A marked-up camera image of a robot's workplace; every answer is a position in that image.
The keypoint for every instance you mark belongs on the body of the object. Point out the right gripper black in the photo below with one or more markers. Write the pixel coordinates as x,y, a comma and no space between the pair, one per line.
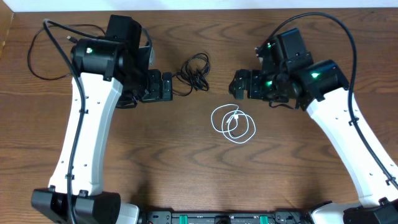
253,76

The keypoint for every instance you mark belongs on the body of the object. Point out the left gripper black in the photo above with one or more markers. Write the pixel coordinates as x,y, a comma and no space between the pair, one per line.
155,91

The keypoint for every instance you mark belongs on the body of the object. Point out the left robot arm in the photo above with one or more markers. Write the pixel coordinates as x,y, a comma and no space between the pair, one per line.
109,72

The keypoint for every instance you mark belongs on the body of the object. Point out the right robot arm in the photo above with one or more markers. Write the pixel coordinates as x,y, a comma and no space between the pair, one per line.
289,73

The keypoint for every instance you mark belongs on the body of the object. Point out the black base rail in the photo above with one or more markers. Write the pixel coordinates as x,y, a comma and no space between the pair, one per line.
278,217

